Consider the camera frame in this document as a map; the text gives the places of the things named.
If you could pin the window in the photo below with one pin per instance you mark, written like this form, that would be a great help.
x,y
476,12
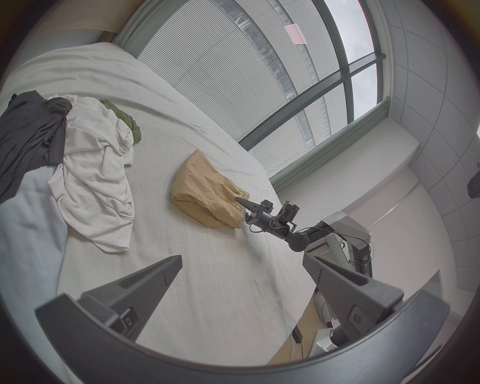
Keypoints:
x,y
243,75

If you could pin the pale grey garment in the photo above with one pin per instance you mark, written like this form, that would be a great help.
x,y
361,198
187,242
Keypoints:
x,y
30,225

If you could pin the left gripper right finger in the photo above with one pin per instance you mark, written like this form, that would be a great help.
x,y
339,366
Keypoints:
x,y
348,300

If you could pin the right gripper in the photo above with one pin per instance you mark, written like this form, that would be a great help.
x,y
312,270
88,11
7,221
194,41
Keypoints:
x,y
258,219

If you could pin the blue-green curtain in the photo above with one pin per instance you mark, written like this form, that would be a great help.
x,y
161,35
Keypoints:
x,y
150,22

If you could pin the white garment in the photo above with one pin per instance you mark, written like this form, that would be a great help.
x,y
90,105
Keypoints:
x,y
97,180

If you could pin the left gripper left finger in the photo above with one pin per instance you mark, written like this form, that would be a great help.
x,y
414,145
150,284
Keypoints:
x,y
123,303

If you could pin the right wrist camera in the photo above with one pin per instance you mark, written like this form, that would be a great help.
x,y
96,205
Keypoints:
x,y
266,205

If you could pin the tan shorts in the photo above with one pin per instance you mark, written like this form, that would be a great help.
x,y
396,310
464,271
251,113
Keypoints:
x,y
202,183

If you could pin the green garment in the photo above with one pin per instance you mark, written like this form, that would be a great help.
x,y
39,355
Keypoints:
x,y
129,125

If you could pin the black garment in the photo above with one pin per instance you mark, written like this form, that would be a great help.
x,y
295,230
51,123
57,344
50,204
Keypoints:
x,y
26,138

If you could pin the bed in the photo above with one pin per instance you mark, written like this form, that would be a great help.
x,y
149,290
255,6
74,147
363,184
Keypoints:
x,y
187,281

